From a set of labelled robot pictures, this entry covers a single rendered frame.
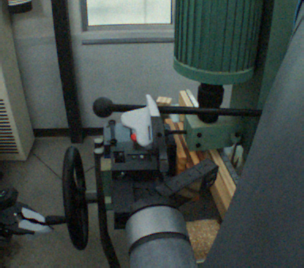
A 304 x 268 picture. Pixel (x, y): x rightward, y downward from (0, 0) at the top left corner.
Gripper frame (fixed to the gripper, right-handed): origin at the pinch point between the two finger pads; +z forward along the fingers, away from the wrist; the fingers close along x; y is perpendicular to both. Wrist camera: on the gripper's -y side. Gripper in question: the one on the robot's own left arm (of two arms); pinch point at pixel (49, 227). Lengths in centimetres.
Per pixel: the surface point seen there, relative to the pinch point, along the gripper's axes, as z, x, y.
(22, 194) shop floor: 1, -92, 96
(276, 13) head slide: 19, -4, -66
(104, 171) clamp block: 6.8, -5.2, -18.4
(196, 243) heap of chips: 22.0, 15.1, -24.3
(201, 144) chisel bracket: 24.9, -7.7, -32.8
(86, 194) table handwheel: 8.1, -10.6, -4.2
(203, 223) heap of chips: 24.1, 10.7, -25.8
